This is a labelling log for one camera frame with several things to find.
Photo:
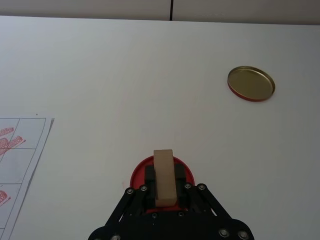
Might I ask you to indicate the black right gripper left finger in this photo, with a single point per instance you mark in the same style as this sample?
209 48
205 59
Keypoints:
149 180

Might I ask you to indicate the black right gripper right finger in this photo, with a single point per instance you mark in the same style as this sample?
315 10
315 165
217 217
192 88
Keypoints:
180 180

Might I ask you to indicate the tan wooden stamp block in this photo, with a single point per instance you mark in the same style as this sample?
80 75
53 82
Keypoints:
163 175

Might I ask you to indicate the round red ink pad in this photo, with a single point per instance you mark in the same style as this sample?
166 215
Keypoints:
137 173

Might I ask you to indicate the round gold tin lid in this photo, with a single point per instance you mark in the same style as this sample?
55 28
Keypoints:
250 83

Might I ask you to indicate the white gridded paper sheet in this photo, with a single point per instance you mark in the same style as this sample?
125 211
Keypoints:
17 160

